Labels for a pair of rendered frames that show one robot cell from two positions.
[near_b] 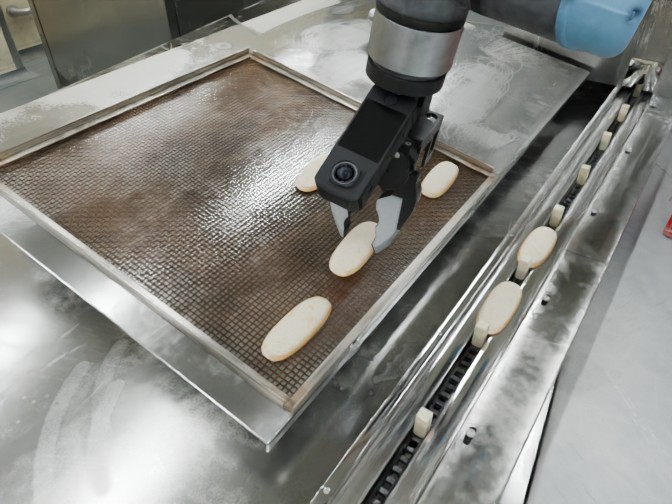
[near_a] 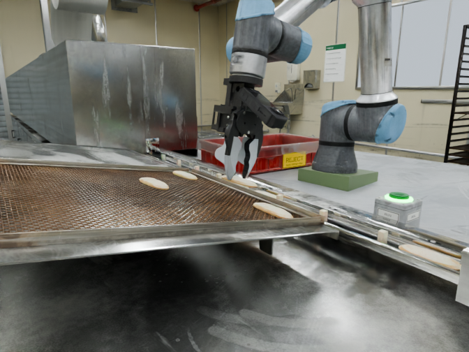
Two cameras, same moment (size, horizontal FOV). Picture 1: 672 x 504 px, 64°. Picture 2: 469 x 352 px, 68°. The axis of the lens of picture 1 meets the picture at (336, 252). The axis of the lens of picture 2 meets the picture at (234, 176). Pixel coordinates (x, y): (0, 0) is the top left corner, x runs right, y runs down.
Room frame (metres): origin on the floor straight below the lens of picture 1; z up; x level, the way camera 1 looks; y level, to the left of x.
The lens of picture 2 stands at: (0.24, 0.65, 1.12)
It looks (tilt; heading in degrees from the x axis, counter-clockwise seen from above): 14 degrees down; 290
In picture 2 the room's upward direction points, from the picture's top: straight up
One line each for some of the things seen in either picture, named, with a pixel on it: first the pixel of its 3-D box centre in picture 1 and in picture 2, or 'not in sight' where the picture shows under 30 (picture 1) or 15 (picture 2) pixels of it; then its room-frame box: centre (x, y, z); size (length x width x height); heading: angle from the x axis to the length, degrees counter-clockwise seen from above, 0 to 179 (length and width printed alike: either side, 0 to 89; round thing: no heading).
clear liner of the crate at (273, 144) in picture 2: not in sight; (264, 150); (0.61, -0.77, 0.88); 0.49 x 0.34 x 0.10; 52
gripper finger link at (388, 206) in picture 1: (396, 213); (243, 157); (0.47, -0.07, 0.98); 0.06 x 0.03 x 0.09; 152
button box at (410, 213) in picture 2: not in sight; (395, 223); (0.15, -0.14, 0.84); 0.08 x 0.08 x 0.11; 55
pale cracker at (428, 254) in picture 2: not in sight; (428, 255); (0.11, 0.04, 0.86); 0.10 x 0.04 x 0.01; 145
